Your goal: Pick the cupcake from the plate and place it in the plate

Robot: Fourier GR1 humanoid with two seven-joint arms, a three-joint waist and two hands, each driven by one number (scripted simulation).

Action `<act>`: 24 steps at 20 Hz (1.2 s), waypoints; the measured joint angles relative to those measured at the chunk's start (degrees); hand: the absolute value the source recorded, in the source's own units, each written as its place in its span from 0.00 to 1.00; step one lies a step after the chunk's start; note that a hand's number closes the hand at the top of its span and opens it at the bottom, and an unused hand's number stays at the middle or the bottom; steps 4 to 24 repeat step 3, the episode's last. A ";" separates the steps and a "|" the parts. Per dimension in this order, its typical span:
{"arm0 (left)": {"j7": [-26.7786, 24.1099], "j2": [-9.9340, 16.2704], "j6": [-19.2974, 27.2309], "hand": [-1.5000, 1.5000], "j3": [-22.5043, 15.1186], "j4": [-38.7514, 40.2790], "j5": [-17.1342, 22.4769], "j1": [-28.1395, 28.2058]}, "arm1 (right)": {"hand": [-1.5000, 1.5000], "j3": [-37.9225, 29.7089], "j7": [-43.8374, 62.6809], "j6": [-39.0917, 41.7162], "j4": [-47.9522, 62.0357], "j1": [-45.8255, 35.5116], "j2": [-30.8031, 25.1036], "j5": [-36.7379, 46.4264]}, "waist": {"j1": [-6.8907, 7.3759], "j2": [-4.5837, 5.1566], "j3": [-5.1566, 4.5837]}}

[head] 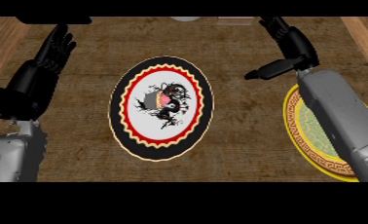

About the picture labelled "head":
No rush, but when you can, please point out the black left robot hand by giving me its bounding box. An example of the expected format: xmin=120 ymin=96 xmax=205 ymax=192
xmin=0 ymin=23 xmax=78 ymax=122

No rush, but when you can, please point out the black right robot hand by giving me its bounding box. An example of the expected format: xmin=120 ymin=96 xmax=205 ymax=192
xmin=242 ymin=16 xmax=321 ymax=82

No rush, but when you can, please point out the dark grey pink cupcake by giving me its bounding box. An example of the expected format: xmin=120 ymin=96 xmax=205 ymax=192
xmin=133 ymin=83 xmax=192 ymax=131

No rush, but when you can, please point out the yellow green patterned plate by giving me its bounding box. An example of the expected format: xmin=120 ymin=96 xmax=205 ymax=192
xmin=281 ymin=84 xmax=361 ymax=183

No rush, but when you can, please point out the black red white plate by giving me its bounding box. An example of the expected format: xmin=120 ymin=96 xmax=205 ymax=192
xmin=108 ymin=55 xmax=216 ymax=163

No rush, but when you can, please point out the pale translucent block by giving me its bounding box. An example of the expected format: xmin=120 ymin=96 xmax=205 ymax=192
xmin=216 ymin=16 xmax=256 ymax=27

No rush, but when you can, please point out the black flat object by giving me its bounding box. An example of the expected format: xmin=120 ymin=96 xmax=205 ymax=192
xmin=15 ymin=16 xmax=93 ymax=25

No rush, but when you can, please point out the white round object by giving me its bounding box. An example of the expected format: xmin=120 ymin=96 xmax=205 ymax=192
xmin=168 ymin=16 xmax=202 ymax=23

